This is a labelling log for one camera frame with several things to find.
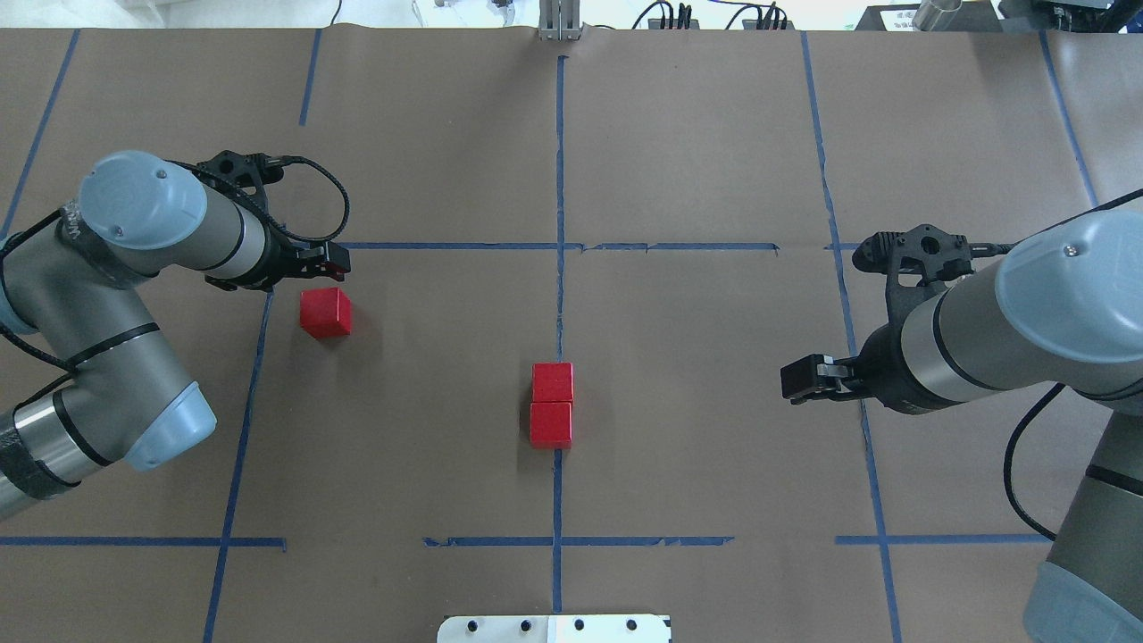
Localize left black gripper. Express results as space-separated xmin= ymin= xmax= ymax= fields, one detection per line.
xmin=205 ymin=241 xmax=352 ymax=292

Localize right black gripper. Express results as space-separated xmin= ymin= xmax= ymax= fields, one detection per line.
xmin=780 ymin=354 xmax=868 ymax=403

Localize red cube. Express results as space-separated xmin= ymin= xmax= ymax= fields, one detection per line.
xmin=531 ymin=362 xmax=575 ymax=404
xmin=298 ymin=288 xmax=354 ymax=340
xmin=528 ymin=400 xmax=574 ymax=449

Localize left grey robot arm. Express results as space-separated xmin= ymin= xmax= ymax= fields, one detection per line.
xmin=1 ymin=150 xmax=351 ymax=520

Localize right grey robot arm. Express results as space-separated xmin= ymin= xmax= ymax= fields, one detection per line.
xmin=780 ymin=206 xmax=1142 ymax=642

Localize silver metal cylinder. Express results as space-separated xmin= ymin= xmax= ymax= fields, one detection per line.
xmin=911 ymin=0 xmax=964 ymax=32

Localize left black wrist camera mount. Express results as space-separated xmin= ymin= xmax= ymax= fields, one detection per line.
xmin=195 ymin=150 xmax=286 ymax=208

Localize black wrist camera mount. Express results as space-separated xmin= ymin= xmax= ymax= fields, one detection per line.
xmin=195 ymin=150 xmax=286 ymax=208
xmin=852 ymin=224 xmax=1013 ymax=322

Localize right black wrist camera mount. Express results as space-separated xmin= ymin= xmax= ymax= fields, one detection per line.
xmin=852 ymin=224 xmax=1013 ymax=322

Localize right black camera cable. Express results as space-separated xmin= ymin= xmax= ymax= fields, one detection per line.
xmin=1004 ymin=381 xmax=1068 ymax=537

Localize black power cables right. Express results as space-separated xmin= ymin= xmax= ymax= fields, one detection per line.
xmin=725 ymin=2 xmax=790 ymax=30

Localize black power cables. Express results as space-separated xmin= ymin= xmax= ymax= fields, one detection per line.
xmin=632 ymin=0 xmax=701 ymax=30
xmin=725 ymin=2 xmax=790 ymax=30

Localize grey aluminium post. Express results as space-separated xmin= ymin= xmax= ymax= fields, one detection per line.
xmin=538 ymin=0 xmax=583 ymax=42

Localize black power cables left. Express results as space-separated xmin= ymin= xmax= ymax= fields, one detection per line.
xmin=632 ymin=0 xmax=701 ymax=30

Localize white metal base plate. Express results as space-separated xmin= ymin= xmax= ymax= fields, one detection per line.
xmin=435 ymin=614 xmax=674 ymax=642

